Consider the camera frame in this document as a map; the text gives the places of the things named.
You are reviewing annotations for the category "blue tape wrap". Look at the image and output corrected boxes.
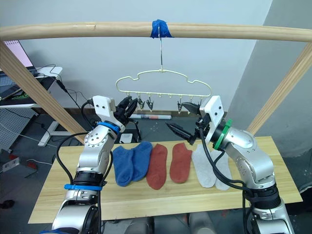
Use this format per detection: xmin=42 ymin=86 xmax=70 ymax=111
xmin=148 ymin=19 xmax=175 ymax=39

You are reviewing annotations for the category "grey perforated panel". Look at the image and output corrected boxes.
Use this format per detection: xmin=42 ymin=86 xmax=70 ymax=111
xmin=0 ymin=108 xmax=35 ymax=152

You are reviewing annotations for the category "horizontal wooden rod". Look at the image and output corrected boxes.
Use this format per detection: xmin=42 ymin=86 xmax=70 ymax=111
xmin=0 ymin=21 xmax=312 ymax=43

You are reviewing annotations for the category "slanted wooden frame post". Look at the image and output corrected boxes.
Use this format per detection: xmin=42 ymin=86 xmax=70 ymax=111
xmin=246 ymin=41 xmax=312 ymax=136
xmin=0 ymin=40 xmax=86 ymax=145

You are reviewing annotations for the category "blue sock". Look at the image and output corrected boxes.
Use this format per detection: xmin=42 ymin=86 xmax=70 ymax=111
xmin=131 ymin=140 xmax=154 ymax=182
xmin=112 ymin=145 xmax=135 ymax=187

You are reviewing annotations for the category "white power strip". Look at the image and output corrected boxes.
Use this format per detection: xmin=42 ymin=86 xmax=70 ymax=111
xmin=0 ymin=156 xmax=20 ymax=174

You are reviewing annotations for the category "laptop computer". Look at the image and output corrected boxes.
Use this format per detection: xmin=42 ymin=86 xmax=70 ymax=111
xmin=0 ymin=75 xmax=23 ymax=101

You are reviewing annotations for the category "white desk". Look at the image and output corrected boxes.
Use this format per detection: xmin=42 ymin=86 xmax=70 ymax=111
xmin=0 ymin=66 xmax=63 ymax=147

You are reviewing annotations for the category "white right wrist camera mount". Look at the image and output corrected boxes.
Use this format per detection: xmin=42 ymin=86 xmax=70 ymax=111
xmin=199 ymin=95 xmax=226 ymax=145

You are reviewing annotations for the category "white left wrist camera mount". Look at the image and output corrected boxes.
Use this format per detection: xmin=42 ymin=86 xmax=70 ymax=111
xmin=92 ymin=95 xmax=126 ymax=129

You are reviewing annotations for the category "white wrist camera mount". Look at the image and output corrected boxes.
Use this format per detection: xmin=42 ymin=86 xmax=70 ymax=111
xmin=199 ymin=95 xmax=226 ymax=145
xmin=92 ymin=95 xmax=126 ymax=129

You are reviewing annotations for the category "grey sock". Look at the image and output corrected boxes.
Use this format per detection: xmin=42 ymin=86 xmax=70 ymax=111
xmin=210 ymin=149 xmax=233 ymax=192
xmin=191 ymin=143 xmax=216 ymax=189

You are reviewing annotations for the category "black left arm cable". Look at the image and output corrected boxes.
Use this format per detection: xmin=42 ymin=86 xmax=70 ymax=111
xmin=56 ymin=98 xmax=103 ymax=234

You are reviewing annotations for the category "cream clip hanger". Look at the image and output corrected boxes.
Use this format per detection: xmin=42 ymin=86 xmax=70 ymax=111
xmin=115 ymin=23 xmax=213 ymax=102

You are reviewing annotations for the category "small white box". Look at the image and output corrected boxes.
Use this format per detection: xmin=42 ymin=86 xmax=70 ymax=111
xmin=119 ymin=133 xmax=134 ymax=145

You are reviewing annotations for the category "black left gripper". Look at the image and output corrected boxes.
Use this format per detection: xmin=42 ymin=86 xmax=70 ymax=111
xmin=114 ymin=96 xmax=139 ymax=128

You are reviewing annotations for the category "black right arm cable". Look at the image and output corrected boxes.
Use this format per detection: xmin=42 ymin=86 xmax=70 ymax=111
xmin=197 ymin=125 xmax=255 ymax=234

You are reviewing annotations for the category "rolled printed paper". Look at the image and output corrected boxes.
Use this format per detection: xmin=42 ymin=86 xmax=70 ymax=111
xmin=130 ymin=112 xmax=173 ymax=121

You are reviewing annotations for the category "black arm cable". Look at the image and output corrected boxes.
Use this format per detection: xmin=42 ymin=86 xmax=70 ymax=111
xmin=197 ymin=125 xmax=255 ymax=234
xmin=56 ymin=98 xmax=103 ymax=234

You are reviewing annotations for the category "red sock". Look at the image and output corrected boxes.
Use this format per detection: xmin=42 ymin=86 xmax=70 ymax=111
xmin=169 ymin=143 xmax=193 ymax=184
xmin=146 ymin=143 xmax=169 ymax=191

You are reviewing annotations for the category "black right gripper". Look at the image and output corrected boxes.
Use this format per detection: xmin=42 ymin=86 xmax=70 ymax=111
xmin=165 ymin=102 xmax=212 ymax=146

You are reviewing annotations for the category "black tripod stand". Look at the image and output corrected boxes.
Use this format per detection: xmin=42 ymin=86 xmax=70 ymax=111
xmin=128 ymin=117 xmax=142 ymax=142

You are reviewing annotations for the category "black power cable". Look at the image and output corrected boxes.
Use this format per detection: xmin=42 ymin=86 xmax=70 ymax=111
xmin=36 ymin=64 xmax=90 ymax=111

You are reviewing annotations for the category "black green mat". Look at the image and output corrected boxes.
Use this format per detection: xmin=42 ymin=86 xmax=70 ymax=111
xmin=6 ymin=89 xmax=33 ymax=105

